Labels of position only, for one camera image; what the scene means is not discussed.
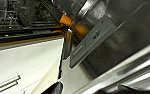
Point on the white drawer stack beside dishwasher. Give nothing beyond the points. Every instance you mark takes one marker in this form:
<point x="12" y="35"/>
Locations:
<point x="24" y="63"/>

